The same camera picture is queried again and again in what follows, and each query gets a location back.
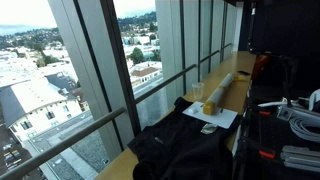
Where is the black zip jacket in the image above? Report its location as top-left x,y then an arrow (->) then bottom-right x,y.
127,96 -> 243,180

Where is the clear plastic cup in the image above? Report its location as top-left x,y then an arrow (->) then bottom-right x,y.
191,81 -> 205,101

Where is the grey coiled cable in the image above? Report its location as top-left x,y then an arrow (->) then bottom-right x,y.
288,117 -> 320,144

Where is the folded dollar bill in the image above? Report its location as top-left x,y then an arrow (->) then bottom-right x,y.
200,122 -> 219,135

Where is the foam roll with yellow end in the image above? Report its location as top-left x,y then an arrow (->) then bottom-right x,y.
202,72 -> 235,116

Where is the orange chair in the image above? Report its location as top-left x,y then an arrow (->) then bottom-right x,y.
252,54 -> 269,81

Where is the black camera tripod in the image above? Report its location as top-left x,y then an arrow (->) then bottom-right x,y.
266,53 -> 299,108

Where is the yellow tape piece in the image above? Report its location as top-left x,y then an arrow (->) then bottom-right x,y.
233,74 -> 248,83

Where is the orange handled black clamp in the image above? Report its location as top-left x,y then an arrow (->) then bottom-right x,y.
246,104 -> 272,118
238,136 -> 277,160

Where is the black perforated breadboard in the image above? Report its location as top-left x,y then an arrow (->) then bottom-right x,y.
233,84 -> 320,180

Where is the grey metal handrail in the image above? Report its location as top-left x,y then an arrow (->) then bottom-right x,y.
0,42 -> 233,180

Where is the white flat board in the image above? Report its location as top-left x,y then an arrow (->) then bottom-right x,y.
182,100 -> 239,130

